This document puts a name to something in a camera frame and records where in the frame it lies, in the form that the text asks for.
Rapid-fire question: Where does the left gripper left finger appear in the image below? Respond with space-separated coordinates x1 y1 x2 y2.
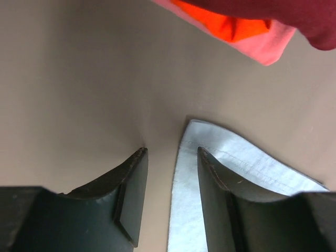
1 148 148 251

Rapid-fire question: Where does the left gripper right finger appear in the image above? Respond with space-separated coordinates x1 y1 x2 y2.
197 148 335 251

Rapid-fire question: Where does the blue t shirt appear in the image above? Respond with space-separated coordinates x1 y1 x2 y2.
167 120 327 251

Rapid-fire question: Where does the pink folded t shirt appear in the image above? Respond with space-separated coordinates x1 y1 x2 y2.
154 1 296 66

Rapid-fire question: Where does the orange folded t shirt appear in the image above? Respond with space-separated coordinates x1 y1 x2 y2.
171 1 272 43

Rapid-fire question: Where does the dark red folded t shirt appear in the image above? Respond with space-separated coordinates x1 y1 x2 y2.
186 0 335 50

